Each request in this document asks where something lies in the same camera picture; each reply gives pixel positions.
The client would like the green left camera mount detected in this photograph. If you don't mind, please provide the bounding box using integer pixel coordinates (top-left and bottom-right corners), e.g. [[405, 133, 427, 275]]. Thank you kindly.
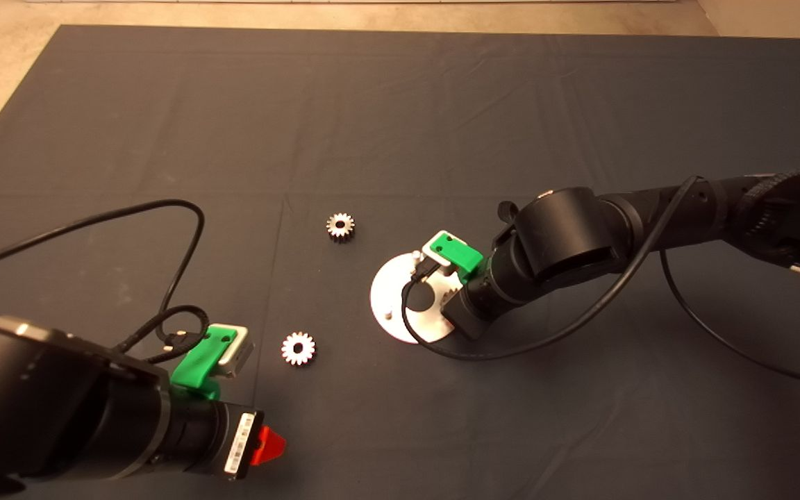
[[171, 326, 239, 401]]

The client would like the round metal carrier plate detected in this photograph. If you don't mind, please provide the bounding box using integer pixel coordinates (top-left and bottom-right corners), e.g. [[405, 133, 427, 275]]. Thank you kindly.
[[370, 251, 460, 344]]

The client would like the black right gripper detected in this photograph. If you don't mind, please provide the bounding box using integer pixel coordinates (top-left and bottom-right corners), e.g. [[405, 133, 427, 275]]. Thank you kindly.
[[442, 267, 515, 341]]

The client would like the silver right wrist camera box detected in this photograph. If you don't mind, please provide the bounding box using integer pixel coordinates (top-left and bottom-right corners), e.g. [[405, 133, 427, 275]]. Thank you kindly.
[[422, 231, 456, 278]]

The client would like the thick braided black cable sleeve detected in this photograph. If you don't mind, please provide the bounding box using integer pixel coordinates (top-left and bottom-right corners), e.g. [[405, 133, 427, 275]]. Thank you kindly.
[[744, 167, 800, 213]]

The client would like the thin braided black cable loop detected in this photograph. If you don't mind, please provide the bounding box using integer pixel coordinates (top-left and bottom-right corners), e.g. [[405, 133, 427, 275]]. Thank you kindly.
[[112, 306, 210, 365], [496, 201, 519, 240]]

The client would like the green right camera mount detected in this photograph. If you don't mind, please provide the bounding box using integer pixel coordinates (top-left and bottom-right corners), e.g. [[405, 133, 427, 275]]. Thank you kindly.
[[431, 234, 485, 284]]

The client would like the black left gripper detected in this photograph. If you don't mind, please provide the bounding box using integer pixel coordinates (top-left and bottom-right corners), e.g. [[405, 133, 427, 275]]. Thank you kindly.
[[167, 396, 288, 481]]

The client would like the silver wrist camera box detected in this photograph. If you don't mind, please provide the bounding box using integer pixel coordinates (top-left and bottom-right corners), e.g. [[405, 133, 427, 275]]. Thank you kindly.
[[422, 231, 456, 278], [218, 325, 255, 379]]

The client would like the dark grey table cloth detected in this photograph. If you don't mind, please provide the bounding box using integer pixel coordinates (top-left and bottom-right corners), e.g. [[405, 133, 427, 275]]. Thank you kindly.
[[0, 26, 800, 500]]

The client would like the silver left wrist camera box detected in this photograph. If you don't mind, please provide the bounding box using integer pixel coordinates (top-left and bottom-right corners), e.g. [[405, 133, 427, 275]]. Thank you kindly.
[[218, 325, 255, 379]]

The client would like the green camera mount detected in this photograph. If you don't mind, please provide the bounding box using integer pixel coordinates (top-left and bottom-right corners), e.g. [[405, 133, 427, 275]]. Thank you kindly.
[[171, 326, 239, 401], [431, 234, 485, 284]]

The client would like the small steel planetary gear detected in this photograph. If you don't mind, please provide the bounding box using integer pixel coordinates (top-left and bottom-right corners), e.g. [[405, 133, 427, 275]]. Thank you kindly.
[[326, 212, 356, 244], [281, 332, 317, 367]]

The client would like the smooth black camera cable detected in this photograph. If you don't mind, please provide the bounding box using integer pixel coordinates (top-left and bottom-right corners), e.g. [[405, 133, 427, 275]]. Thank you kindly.
[[400, 175, 800, 390], [0, 199, 206, 341]]

